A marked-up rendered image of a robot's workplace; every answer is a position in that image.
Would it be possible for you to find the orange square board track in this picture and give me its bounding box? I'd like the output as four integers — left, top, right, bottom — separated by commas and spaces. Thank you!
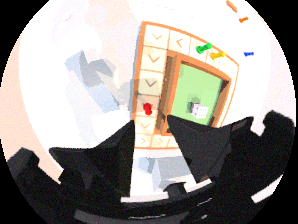
132, 20, 239, 151

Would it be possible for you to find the red pawn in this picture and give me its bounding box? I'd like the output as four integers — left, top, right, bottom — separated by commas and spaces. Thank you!
144, 103, 153, 116

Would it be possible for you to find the green pawn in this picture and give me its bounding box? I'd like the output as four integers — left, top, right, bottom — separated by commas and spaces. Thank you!
196, 43, 213, 53

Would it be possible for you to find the yellow pawn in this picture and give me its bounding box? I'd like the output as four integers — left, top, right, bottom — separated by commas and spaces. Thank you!
210, 51, 226, 60

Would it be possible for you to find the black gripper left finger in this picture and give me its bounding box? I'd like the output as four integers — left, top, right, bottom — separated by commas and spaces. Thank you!
48, 120, 136, 198

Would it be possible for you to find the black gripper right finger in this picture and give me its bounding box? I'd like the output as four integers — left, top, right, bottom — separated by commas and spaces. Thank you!
166, 115, 254, 184

